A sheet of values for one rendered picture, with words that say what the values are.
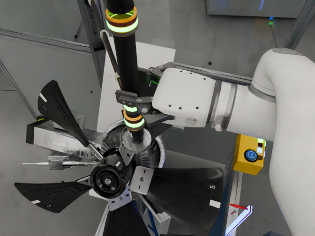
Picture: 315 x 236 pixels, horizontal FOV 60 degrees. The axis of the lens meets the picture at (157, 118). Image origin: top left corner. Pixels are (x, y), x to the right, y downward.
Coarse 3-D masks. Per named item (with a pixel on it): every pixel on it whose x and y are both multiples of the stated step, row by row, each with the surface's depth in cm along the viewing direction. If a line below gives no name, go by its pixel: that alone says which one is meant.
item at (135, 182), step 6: (138, 168) 92; (144, 168) 92; (138, 174) 90; (144, 174) 90; (150, 174) 90; (132, 180) 89; (138, 180) 89; (144, 180) 89; (150, 180) 89; (132, 186) 88; (138, 186) 88; (144, 186) 88; (138, 192) 87; (144, 192) 87
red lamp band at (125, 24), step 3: (135, 18) 38; (108, 21) 37; (111, 21) 37; (129, 21) 37; (132, 21) 37; (111, 24) 37; (114, 24) 37; (117, 24) 37; (120, 24) 37; (123, 24) 37; (126, 24) 37; (129, 24) 37
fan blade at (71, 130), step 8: (48, 88) 83; (56, 88) 81; (40, 96) 89; (48, 96) 85; (56, 96) 83; (40, 104) 92; (48, 104) 88; (56, 104) 85; (64, 104) 82; (40, 112) 97; (48, 112) 93; (56, 112) 88; (64, 112) 84; (56, 120) 94; (64, 120) 87; (72, 120) 84; (64, 128) 95; (72, 128) 87; (80, 128) 84; (80, 136) 86; (88, 144) 86
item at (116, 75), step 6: (90, 0) 84; (96, 0) 85; (96, 12) 80; (102, 24) 77; (102, 30) 75; (102, 36) 76; (108, 36) 76; (108, 42) 72; (108, 48) 71; (114, 60) 68; (114, 66) 67; (114, 78) 67
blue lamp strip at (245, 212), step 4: (248, 208) 84; (244, 212) 88; (248, 212) 83; (240, 216) 92; (244, 216) 87; (236, 220) 97; (240, 220) 91; (232, 224) 102; (236, 224) 96; (228, 228) 108; (232, 228) 101; (228, 232) 107
